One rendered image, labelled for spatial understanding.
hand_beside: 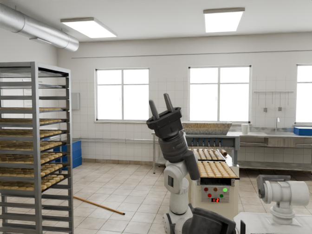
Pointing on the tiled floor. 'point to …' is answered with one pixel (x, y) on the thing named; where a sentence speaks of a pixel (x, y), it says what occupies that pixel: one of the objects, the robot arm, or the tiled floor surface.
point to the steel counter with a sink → (281, 138)
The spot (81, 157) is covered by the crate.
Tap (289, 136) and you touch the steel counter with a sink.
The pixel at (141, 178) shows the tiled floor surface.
